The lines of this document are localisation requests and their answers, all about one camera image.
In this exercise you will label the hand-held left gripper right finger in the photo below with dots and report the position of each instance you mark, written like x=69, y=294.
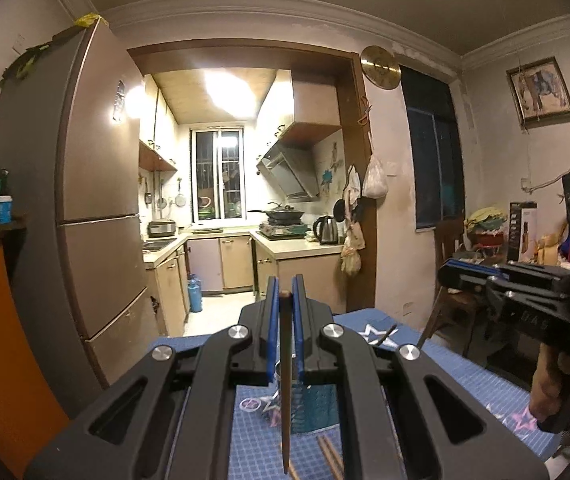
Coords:
x=298, y=332

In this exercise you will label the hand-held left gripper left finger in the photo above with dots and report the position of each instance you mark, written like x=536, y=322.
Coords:
x=272, y=332

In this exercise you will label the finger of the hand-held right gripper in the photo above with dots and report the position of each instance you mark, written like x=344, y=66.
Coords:
x=480, y=266
x=465, y=280

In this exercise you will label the teal mesh utensil holder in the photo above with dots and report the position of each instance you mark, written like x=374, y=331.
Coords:
x=315, y=405

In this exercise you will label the dark brown chopstick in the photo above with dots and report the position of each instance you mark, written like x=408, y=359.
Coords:
x=386, y=336
x=285, y=410

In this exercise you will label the person's right hand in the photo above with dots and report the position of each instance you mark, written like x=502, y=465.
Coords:
x=547, y=385

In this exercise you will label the wooden chair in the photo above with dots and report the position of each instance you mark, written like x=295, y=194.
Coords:
x=447, y=305

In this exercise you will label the pile of clothes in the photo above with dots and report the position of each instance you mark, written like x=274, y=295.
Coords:
x=487, y=222

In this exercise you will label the black appliance box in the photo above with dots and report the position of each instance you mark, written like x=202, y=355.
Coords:
x=521, y=232

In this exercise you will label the clear round plastic lid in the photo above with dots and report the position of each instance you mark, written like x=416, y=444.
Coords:
x=249, y=404

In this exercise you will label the blue gas cylinder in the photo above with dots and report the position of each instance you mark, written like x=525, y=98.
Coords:
x=195, y=295

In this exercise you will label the gas stove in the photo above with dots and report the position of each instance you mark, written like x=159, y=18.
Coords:
x=282, y=234

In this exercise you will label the hanging cloth bags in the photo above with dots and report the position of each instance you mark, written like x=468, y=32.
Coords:
x=352, y=245

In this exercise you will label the blue star print tablecloth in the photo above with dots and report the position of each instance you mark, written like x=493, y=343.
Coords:
x=455, y=385

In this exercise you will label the steel electric kettle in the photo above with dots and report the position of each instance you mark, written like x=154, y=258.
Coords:
x=326, y=230

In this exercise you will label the dark room window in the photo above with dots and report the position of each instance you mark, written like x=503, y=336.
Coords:
x=432, y=160

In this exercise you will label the black wok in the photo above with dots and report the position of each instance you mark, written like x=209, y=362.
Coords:
x=282, y=212

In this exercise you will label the white hanging plastic bag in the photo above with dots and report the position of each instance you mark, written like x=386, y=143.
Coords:
x=375, y=182

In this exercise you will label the grey rice cooker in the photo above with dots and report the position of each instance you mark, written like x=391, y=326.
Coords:
x=161, y=229

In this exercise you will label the steel range hood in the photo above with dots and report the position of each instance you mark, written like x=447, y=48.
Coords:
x=290, y=170

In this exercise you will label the barred kitchen window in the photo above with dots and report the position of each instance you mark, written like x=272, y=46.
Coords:
x=217, y=175

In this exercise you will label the tall silver refrigerator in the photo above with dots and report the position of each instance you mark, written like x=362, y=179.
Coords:
x=100, y=135

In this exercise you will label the yellow green cloth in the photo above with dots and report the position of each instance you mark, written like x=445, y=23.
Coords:
x=30, y=55

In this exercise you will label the framed wall picture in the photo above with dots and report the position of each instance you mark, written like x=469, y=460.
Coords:
x=540, y=91

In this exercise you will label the round gold wall clock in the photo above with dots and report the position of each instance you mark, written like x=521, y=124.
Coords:
x=381, y=67

